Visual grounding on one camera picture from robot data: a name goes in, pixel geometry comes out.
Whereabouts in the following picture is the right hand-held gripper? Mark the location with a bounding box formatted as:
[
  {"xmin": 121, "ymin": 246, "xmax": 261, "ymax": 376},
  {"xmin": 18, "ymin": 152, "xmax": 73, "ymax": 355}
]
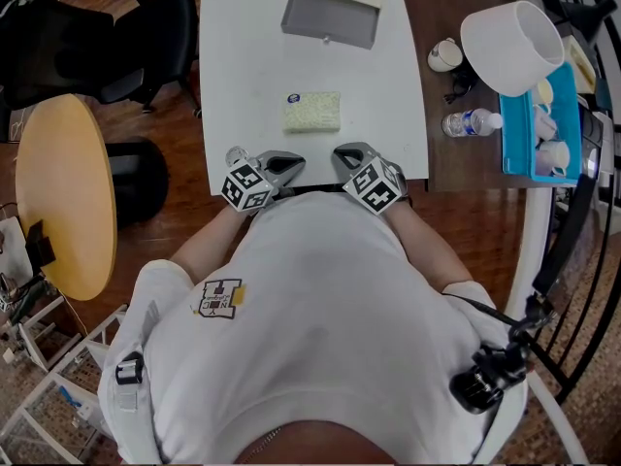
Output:
[{"xmin": 332, "ymin": 141, "xmax": 409, "ymax": 216}]

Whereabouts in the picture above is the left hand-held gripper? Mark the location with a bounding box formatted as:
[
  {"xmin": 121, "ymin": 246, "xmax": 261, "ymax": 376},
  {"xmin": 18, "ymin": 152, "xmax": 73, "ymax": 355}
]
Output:
[{"xmin": 221, "ymin": 149, "xmax": 308, "ymax": 214}]

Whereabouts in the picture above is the pale yellow sponge block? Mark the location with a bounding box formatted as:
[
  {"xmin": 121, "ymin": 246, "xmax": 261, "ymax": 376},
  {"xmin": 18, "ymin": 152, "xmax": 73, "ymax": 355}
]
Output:
[{"xmin": 281, "ymin": 90, "xmax": 343, "ymax": 135}]

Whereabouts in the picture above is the grey drawer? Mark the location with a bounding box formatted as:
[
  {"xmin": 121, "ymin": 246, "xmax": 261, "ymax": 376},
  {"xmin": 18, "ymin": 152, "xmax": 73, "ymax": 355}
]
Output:
[{"xmin": 280, "ymin": 0, "xmax": 381, "ymax": 51}]

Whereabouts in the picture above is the person's left forearm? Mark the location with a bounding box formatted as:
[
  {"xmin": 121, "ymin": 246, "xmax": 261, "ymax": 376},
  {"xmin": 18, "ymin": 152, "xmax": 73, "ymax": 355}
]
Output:
[{"xmin": 169, "ymin": 201, "xmax": 257, "ymax": 285}]

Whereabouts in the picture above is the person's right forearm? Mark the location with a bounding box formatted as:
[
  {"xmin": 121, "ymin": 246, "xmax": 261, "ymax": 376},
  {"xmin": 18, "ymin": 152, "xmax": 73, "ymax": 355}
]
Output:
[{"xmin": 382, "ymin": 198, "xmax": 474, "ymax": 294}]

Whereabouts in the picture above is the clear plastic water bottle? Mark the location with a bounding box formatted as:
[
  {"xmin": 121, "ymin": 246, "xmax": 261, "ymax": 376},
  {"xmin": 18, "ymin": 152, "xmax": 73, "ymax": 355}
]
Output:
[{"xmin": 441, "ymin": 107, "xmax": 505, "ymax": 139}]

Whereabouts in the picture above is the white gold-rimmed cup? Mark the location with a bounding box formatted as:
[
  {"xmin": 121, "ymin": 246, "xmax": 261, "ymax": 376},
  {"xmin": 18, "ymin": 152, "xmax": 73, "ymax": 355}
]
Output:
[{"xmin": 427, "ymin": 38, "xmax": 465, "ymax": 74}]

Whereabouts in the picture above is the person's white t-shirt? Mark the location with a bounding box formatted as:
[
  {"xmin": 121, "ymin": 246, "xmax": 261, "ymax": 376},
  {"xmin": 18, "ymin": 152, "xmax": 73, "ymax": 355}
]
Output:
[{"xmin": 96, "ymin": 188, "xmax": 531, "ymax": 465}]

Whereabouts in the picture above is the blue plastic bin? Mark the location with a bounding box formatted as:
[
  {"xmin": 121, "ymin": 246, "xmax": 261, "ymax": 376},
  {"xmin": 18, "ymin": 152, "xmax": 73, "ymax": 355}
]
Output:
[{"xmin": 499, "ymin": 62, "xmax": 584, "ymax": 186}]

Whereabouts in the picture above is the white lamp shade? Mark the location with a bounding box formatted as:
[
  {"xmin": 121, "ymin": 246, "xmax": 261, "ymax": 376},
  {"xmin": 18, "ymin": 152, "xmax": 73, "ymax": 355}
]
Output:
[{"xmin": 459, "ymin": 0, "xmax": 567, "ymax": 99}]

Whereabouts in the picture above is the cream cup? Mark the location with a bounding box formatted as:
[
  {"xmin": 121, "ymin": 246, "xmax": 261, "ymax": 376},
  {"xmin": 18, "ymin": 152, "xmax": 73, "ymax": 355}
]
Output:
[{"xmin": 535, "ymin": 79, "xmax": 555, "ymax": 109}]

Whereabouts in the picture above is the round yellow wooden table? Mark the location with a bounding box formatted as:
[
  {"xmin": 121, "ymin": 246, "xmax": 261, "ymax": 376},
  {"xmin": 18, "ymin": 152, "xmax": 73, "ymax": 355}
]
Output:
[{"xmin": 14, "ymin": 93, "xmax": 169, "ymax": 303}]

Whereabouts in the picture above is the black office chair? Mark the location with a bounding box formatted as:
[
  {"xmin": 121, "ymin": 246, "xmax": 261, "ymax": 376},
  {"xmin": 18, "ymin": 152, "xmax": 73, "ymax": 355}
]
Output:
[{"xmin": 0, "ymin": 0, "xmax": 202, "ymax": 117}]

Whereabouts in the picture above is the black appliance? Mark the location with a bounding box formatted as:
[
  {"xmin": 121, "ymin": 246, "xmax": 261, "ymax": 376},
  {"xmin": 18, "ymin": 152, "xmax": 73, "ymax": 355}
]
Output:
[{"xmin": 578, "ymin": 108, "xmax": 617, "ymax": 184}]

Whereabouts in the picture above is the beige box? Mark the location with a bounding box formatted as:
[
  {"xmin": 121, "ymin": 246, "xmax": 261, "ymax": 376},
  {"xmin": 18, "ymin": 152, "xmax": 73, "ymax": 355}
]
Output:
[{"xmin": 562, "ymin": 35, "xmax": 599, "ymax": 96}]

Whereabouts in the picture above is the small brown box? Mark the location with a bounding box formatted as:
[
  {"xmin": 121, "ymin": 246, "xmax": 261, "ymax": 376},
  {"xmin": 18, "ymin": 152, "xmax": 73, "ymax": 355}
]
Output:
[{"xmin": 24, "ymin": 219, "xmax": 57, "ymax": 267}]

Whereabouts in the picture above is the black desk lamp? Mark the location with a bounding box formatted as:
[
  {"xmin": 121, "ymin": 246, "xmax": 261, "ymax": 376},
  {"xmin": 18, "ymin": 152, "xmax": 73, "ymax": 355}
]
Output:
[{"xmin": 556, "ymin": 0, "xmax": 621, "ymax": 44}]

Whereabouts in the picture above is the person's neck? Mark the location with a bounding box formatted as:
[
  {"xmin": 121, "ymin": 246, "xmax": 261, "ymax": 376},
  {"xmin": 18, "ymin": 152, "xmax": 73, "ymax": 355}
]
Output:
[{"xmin": 234, "ymin": 419, "xmax": 400, "ymax": 465}]

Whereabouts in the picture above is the black metal bar chair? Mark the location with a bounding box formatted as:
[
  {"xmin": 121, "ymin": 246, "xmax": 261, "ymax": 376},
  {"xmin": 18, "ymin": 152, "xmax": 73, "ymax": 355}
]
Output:
[{"xmin": 528, "ymin": 172, "xmax": 621, "ymax": 405}]

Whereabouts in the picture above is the white metal rack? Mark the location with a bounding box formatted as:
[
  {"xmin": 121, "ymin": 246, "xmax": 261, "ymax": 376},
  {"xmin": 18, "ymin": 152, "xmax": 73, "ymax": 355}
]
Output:
[{"xmin": 0, "ymin": 295, "xmax": 129, "ymax": 465}]

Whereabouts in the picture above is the thin black cable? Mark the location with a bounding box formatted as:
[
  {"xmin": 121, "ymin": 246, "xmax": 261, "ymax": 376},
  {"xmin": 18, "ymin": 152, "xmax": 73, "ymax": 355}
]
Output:
[{"xmin": 276, "ymin": 183, "xmax": 346, "ymax": 197}]

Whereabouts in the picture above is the round desk cable grommet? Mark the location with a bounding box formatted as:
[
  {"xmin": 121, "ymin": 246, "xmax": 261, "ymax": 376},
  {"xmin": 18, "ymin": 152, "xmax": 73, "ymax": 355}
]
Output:
[{"xmin": 224, "ymin": 145, "xmax": 252, "ymax": 167}]

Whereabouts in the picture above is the black power plug cable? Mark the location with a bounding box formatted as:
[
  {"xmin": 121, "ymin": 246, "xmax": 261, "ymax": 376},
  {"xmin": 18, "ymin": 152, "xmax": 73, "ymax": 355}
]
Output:
[{"xmin": 442, "ymin": 68, "xmax": 480, "ymax": 107}]

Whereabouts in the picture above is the grey strap with buckle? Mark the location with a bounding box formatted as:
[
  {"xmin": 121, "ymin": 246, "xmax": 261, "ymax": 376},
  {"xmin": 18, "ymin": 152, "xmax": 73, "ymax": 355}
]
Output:
[{"xmin": 114, "ymin": 351, "xmax": 146, "ymax": 414}]

